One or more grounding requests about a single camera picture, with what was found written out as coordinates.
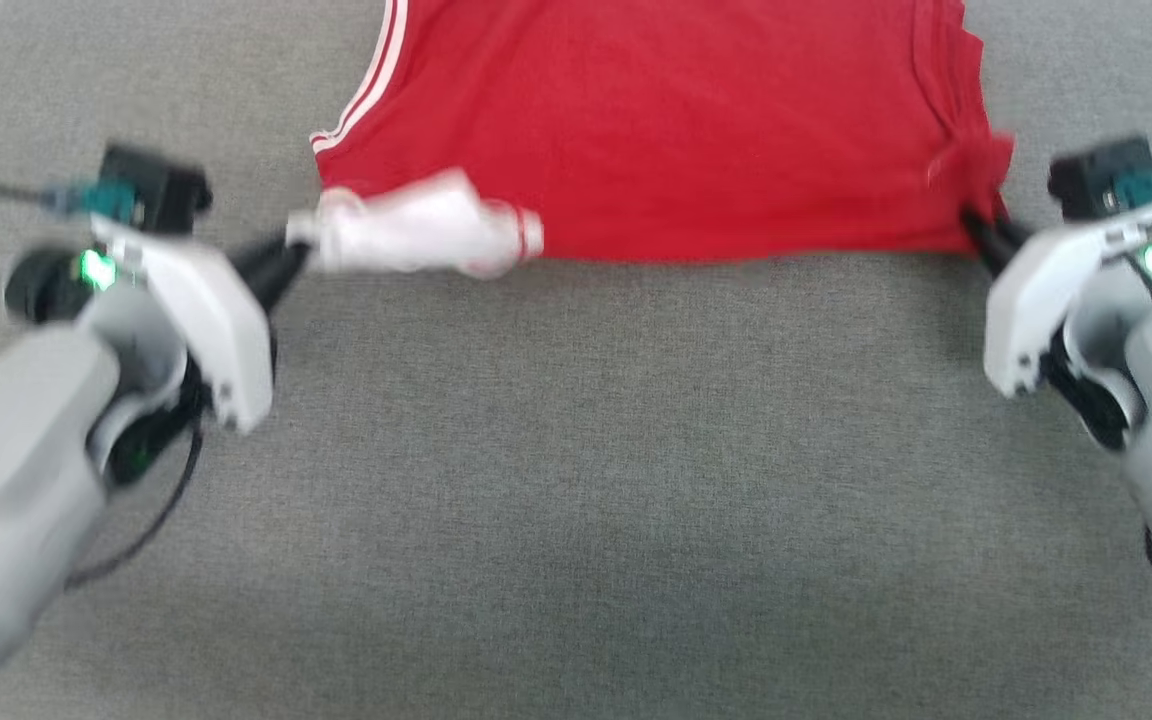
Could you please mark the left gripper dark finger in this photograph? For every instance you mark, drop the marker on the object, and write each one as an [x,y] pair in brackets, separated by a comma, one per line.
[271,258]
[276,288]

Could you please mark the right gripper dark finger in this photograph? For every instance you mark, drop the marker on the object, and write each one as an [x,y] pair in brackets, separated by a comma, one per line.
[986,245]
[1011,233]

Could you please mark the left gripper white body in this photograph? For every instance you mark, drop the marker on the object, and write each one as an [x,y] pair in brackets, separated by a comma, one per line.
[221,320]

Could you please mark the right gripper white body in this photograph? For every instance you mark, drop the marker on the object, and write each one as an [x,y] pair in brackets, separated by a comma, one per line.
[1031,300]

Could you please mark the red and white garment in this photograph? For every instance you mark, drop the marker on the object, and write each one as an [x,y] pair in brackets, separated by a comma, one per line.
[656,130]

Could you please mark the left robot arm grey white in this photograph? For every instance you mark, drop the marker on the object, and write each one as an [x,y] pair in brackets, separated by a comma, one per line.
[16,450]

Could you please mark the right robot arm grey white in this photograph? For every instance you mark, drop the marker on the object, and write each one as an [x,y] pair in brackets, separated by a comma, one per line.
[1151,400]

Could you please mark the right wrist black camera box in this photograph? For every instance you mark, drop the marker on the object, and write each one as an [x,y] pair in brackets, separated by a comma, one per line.
[1086,175]

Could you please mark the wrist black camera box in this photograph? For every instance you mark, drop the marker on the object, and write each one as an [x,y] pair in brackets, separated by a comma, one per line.
[1086,175]
[161,185]

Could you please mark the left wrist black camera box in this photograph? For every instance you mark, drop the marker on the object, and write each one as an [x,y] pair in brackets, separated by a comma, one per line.
[161,185]

